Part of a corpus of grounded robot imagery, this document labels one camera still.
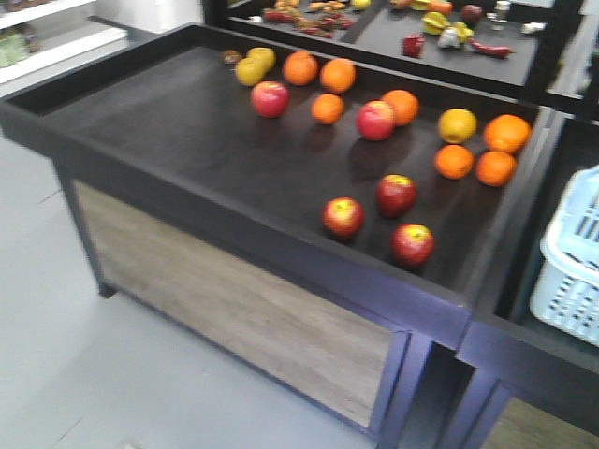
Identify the small orange centre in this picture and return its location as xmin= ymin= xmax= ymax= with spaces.
xmin=311 ymin=94 xmax=344 ymax=125

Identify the red apple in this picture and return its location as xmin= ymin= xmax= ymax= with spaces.
xmin=391 ymin=224 xmax=435 ymax=268
xmin=321 ymin=196 xmax=364 ymax=240
xmin=251 ymin=80 xmax=289 ymax=119
xmin=356 ymin=100 xmax=396 ymax=141
xmin=376 ymin=174 xmax=417 ymax=218

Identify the white garlic bulb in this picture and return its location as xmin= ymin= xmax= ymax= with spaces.
xmin=437 ymin=27 xmax=461 ymax=50

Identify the large orange far right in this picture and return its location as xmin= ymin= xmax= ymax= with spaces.
xmin=483 ymin=114 xmax=532 ymax=155

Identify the small orange far right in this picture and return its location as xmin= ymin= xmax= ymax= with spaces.
xmin=475 ymin=151 xmax=518 ymax=187

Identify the red bell pepper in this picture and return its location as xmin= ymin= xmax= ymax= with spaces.
xmin=402 ymin=34 xmax=426 ymax=59

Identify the small orange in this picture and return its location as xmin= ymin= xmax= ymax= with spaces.
xmin=311 ymin=94 xmax=344 ymax=125
xmin=433 ymin=144 xmax=475 ymax=180
xmin=475 ymin=151 xmax=518 ymax=187

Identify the yellow fruit back left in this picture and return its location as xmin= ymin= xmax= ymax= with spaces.
xmin=234 ymin=57 xmax=266 ymax=87

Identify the small orange right front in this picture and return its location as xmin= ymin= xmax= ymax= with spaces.
xmin=433 ymin=144 xmax=475 ymax=180

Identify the light blue plastic basket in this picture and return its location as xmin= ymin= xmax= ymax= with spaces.
xmin=529 ymin=167 xmax=598 ymax=346

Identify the yellow round fruit right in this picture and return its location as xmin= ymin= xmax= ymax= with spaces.
xmin=437 ymin=109 xmax=477 ymax=144

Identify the white supermarket shelving unit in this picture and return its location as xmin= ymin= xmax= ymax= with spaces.
xmin=1 ymin=1 xmax=128 ymax=95

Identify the yellow fruit back corner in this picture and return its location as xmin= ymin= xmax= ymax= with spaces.
xmin=246 ymin=47 xmax=276 ymax=74

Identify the red apple back left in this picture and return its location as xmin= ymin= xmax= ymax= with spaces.
xmin=251 ymin=80 xmax=289 ymax=119

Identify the red apple centre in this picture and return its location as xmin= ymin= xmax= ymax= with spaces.
xmin=356 ymin=100 xmax=396 ymax=141

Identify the black rear vegetable tray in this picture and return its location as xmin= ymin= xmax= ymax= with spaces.
xmin=202 ymin=1 xmax=582 ymax=102

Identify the black basket display tray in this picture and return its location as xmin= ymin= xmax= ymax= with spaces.
xmin=441 ymin=113 xmax=598 ymax=448

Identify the red apple front middle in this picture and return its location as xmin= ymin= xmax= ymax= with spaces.
xmin=376 ymin=174 xmax=417 ymax=218

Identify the orange back left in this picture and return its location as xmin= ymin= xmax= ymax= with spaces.
xmin=283 ymin=51 xmax=319 ymax=86

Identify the black wooden apple display table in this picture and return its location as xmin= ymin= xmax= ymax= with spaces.
xmin=1 ymin=24 xmax=550 ymax=448

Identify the red chili pepper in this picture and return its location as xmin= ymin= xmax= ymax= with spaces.
xmin=468 ymin=38 xmax=514 ymax=59

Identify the red apple front left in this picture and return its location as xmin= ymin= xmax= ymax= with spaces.
xmin=321 ymin=196 xmax=364 ymax=240

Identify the red apple front right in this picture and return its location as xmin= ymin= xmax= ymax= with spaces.
xmin=391 ymin=224 xmax=435 ymax=268

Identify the yellow starfruit left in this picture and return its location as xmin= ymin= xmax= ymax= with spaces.
xmin=421 ymin=11 xmax=451 ymax=36

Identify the orange behind centre apple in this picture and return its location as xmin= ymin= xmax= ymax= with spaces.
xmin=381 ymin=90 xmax=419 ymax=127

